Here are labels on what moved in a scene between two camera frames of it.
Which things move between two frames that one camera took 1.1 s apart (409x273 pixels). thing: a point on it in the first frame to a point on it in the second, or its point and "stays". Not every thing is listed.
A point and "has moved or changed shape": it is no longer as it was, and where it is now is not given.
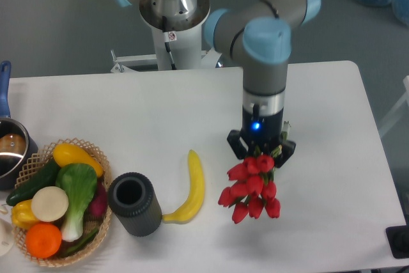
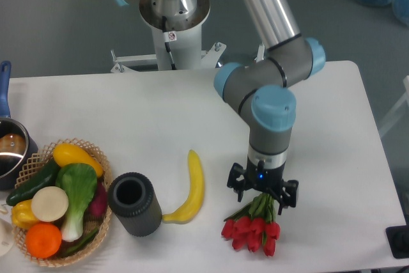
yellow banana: (197, 186) stays
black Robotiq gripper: (264, 134) to (259, 178)
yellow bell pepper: (22, 215) stays
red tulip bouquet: (252, 191) has moved or changed shape
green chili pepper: (80, 243) stays
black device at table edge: (397, 238) stays
